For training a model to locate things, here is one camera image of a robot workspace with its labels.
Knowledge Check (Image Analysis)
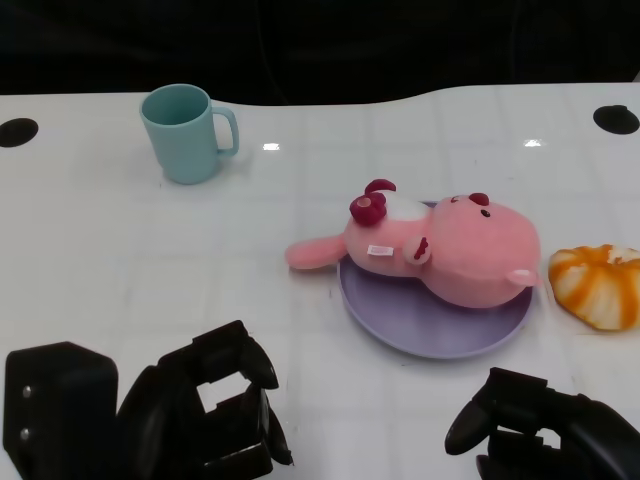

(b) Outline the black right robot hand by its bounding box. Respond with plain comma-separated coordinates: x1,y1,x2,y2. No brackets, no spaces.
444,366,640,480

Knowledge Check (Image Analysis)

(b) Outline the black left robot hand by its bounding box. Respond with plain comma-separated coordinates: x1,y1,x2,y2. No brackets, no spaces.
2,319,294,480

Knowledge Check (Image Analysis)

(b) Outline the pink plush beaver doll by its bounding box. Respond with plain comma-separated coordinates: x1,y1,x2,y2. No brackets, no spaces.
285,178,544,310

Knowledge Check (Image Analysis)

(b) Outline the lavender plastic plate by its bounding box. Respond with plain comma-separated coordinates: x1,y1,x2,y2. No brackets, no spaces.
337,200,534,361

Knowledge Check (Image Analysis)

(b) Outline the orange white striped bread toy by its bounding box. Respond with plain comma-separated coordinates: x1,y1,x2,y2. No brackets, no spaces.
547,243,640,332

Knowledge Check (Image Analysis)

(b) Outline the teal plastic mug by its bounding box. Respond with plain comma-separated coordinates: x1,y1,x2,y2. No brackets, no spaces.
139,84,240,186

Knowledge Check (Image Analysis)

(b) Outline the black round table grommet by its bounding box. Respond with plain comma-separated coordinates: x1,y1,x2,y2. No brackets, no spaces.
592,104,640,135
0,117,39,148

